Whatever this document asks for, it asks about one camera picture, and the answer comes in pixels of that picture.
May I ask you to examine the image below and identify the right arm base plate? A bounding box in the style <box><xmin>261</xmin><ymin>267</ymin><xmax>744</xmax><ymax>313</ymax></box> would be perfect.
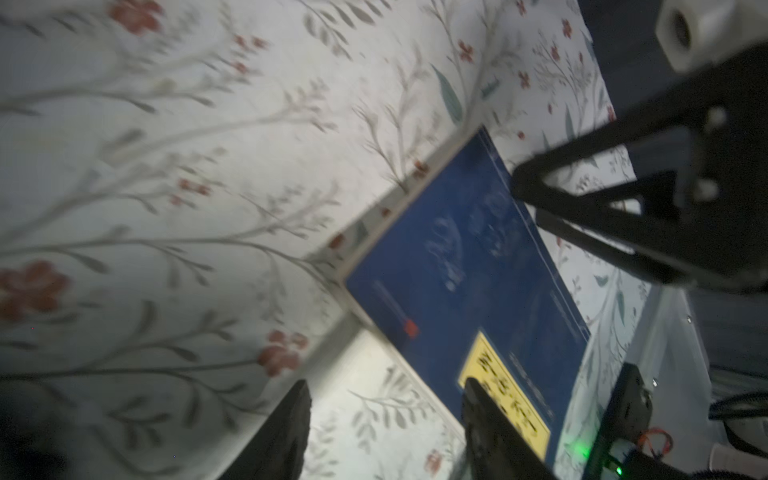
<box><xmin>582</xmin><ymin>363</ymin><xmax>652</xmax><ymax>479</ymax></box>

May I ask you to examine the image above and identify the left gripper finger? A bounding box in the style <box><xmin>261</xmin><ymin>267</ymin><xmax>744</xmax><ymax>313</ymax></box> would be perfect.
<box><xmin>219</xmin><ymin>380</ymin><xmax>312</xmax><ymax>480</ymax></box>
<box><xmin>461</xmin><ymin>377</ymin><xmax>555</xmax><ymax>480</ymax></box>

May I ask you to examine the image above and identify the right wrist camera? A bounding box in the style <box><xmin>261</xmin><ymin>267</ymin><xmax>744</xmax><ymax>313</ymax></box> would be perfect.
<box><xmin>655</xmin><ymin>0</ymin><xmax>767</xmax><ymax>74</ymax></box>

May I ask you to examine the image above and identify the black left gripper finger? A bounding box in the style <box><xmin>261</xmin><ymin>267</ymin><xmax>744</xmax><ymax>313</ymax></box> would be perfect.
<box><xmin>535</xmin><ymin>209</ymin><xmax>690</xmax><ymax>285</ymax></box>
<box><xmin>510</xmin><ymin>89</ymin><xmax>696</xmax><ymax>204</ymax></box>

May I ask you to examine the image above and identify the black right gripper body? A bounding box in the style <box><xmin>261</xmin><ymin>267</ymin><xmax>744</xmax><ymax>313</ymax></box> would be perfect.
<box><xmin>623</xmin><ymin>44</ymin><xmax>767</xmax><ymax>294</ymax></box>

